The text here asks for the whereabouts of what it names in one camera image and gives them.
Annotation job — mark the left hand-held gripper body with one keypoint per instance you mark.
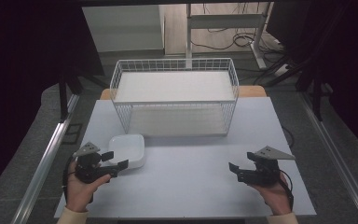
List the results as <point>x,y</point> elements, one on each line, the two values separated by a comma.
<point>88,165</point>

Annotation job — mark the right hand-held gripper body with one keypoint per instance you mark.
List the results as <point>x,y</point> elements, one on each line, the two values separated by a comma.
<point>265,169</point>

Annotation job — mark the white square plate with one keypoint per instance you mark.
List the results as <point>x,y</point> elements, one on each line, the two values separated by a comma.
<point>127,151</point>

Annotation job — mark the person's right hand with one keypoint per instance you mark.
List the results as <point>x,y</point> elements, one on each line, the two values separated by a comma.
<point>273,197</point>

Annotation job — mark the person's left hand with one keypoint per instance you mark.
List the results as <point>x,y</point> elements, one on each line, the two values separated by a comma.
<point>80,193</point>

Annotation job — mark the white table mat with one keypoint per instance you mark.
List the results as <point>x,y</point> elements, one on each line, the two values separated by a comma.
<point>183,183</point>

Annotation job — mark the wooden table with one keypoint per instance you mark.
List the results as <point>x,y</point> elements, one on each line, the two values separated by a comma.
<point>251,91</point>

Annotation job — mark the black metal stand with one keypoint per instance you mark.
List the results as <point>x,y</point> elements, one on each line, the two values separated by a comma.
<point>317,96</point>
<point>63,96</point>

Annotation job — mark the white power strip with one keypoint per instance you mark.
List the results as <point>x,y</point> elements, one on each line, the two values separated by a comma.
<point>281,70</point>

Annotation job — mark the dark curtain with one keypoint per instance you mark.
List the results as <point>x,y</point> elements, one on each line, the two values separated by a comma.
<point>338,62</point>
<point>28,77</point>

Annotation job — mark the white cabinet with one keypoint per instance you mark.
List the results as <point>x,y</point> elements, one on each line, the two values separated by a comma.
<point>124,29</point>

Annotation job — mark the aluminium rail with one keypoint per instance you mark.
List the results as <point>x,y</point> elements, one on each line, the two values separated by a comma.
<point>338,161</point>
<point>43,168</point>

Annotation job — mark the white desk frame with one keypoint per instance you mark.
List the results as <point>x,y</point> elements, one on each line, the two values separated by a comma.
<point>227,21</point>

